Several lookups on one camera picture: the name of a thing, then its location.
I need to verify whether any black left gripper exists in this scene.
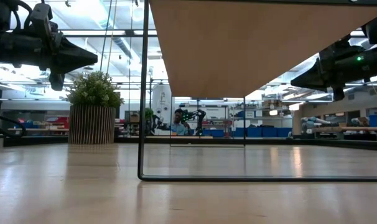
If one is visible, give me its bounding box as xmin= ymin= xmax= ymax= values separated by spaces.
xmin=40 ymin=29 xmax=99 ymax=92

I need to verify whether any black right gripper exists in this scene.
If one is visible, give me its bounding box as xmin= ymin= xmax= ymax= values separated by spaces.
xmin=290 ymin=45 xmax=348 ymax=102

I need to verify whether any wooden shelf with black legs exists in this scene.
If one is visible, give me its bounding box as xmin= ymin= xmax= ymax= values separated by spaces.
xmin=137 ymin=0 xmax=377 ymax=183

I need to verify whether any red tool cabinet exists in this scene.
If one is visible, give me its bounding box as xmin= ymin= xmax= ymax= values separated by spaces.
xmin=45 ymin=116 xmax=70 ymax=131

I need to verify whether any wooden workbench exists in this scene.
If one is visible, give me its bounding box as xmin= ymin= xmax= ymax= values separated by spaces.
xmin=312 ymin=125 xmax=377 ymax=141

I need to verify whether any artificial plant in ribbed pot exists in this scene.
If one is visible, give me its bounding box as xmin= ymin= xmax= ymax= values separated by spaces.
xmin=65 ymin=70 xmax=125 ymax=146

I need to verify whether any small background green plant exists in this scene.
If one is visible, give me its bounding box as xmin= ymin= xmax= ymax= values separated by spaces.
xmin=144 ymin=107 xmax=156 ymax=123

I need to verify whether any white column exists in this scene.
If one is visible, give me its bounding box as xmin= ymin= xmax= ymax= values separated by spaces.
xmin=151 ymin=83 xmax=174 ymax=136

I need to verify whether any person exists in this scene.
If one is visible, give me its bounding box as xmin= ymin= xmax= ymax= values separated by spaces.
xmin=170 ymin=108 xmax=192 ymax=137

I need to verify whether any black overhead frame beam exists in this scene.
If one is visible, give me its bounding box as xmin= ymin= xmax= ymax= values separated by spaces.
xmin=59 ymin=29 xmax=368 ymax=39

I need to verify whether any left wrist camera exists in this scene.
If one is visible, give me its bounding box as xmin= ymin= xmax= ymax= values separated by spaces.
xmin=29 ymin=2 xmax=55 ymax=40

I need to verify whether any black aluminium table frame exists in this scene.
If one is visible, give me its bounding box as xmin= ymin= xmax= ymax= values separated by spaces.
xmin=1 ymin=135 xmax=377 ymax=152

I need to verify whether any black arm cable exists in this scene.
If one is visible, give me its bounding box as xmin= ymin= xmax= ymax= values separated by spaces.
xmin=0 ymin=111 xmax=27 ymax=138

